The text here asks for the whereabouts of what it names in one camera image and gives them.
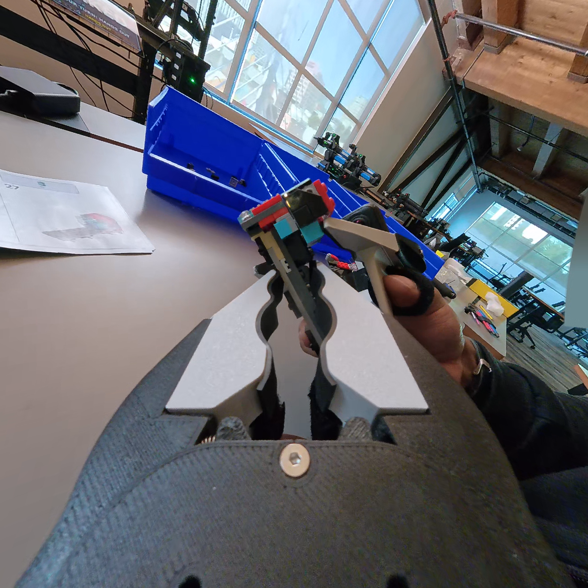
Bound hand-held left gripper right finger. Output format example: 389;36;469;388
309;264;430;437

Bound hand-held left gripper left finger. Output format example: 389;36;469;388
164;271;286;439

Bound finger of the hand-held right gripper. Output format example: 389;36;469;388
323;216;400;318

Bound red black toy brick build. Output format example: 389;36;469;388
281;179;336;227

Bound long black toy brick assembly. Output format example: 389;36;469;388
238;193;328;351

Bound instruction booklet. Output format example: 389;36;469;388
0;169;155;255

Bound grey desk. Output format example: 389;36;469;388
0;110;442;588

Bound white adjacent desk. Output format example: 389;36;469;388
0;102;147;153

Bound person's right hand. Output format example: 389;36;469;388
296;273;469;386

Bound clear plastic bag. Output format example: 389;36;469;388
434;258;471;288

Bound pink and blue tools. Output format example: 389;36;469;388
464;302;501;339

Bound yellow block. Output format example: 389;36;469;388
468;279;521;323

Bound black office chair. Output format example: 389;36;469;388
500;270;567;351

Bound large window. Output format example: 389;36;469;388
152;0;431;153

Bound person's black jacket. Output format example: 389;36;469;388
518;459;588;588

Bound black hub green lights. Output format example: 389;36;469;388
162;45;212;104

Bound black charger box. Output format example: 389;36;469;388
0;66;82;119

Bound clear acrylic sign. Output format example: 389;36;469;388
48;0;144;52

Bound black metal desk frame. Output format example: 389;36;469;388
0;0;159;125

